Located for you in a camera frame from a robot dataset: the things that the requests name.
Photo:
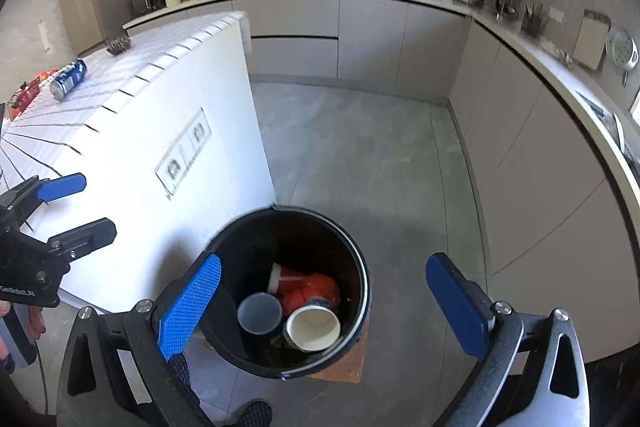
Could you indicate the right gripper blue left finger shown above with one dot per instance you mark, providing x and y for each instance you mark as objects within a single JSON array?
[{"x": 183, "y": 302}]

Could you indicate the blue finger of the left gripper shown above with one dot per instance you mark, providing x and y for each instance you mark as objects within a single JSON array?
[
  {"x": 82, "y": 241},
  {"x": 52, "y": 190}
]

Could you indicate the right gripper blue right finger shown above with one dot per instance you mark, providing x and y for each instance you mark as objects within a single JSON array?
[{"x": 464, "y": 304}]

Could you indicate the clear plastic cup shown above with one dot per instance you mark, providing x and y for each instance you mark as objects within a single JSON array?
[{"x": 259, "y": 314}]

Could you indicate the blue pepsi can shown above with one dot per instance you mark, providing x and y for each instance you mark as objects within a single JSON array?
[{"x": 66, "y": 79}]

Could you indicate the red paper cup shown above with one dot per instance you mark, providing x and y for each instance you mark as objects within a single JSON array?
[{"x": 282, "y": 280}]

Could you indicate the red plastic bag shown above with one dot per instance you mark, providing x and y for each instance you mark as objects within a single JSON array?
[{"x": 315, "y": 286}]

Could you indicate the blue white paper cup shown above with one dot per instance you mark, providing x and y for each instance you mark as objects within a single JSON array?
[{"x": 313, "y": 327}]

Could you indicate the black trash bucket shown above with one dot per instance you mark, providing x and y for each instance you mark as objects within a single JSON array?
[{"x": 300, "y": 258}]

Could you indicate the white kitchen island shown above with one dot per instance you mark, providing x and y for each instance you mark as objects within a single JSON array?
[{"x": 167, "y": 137}]

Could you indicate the person left hand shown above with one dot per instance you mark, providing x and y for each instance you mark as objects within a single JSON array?
[{"x": 21, "y": 327}]

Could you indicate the red tool on counter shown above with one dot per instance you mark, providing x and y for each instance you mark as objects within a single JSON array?
[{"x": 27, "y": 92}]

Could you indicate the brown wooden board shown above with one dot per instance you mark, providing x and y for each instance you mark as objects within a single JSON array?
[{"x": 340, "y": 366}]

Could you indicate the black microwave oven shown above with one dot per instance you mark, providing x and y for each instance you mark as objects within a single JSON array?
[{"x": 143, "y": 7}]

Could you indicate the white cutting board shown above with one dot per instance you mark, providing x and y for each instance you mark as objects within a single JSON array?
[{"x": 590, "y": 43}]

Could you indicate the knife block holder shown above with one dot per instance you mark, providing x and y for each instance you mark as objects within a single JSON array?
[{"x": 535, "y": 18}]

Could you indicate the round metal strainer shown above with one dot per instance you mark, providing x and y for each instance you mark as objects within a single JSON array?
[{"x": 622, "y": 51}]

